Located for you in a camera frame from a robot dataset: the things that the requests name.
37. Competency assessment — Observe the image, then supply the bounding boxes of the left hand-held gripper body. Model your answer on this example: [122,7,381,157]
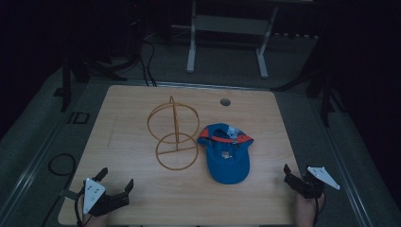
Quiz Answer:
[82,177,131,218]

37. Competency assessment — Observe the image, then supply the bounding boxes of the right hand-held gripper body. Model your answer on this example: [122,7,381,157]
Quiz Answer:
[283,166,341,200]

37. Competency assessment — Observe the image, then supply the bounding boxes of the blue baseball cap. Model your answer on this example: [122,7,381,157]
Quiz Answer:
[196,122,254,185]

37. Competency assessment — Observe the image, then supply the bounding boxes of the golden wire hat stand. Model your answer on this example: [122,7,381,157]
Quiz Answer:
[147,96,201,172]

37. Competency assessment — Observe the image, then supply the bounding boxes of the person's right hand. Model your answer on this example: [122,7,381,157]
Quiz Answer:
[294,191,327,227]

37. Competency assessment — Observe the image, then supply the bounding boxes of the person's left hand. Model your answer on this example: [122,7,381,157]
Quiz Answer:
[82,211,110,227]

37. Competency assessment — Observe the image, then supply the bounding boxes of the black tripod stand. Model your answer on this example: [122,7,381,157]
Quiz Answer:
[272,37,348,129]
[53,41,129,114]

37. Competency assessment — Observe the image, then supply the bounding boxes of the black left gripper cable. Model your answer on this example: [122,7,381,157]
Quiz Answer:
[74,185,93,227]

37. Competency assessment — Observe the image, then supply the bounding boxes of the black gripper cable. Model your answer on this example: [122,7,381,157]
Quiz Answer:
[74,185,93,227]
[312,192,327,227]

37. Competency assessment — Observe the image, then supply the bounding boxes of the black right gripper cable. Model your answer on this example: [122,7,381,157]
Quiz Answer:
[312,192,327,227]

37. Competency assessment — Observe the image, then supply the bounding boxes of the metal floor rail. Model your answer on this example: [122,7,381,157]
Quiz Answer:
[0,84,93,225]
[310,94,375,227]

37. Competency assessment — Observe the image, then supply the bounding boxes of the black looped floor cable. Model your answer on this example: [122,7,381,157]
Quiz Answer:
[47,152,78,177]

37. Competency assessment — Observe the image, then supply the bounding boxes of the black floor bracket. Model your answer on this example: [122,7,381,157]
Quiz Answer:
[66,111,91,125]

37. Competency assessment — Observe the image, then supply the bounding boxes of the black hanging cables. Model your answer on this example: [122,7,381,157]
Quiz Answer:
[131,18,159,88]

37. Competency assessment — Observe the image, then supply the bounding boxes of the white metal table frame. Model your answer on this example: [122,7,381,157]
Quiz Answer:
[185,0,280,79]

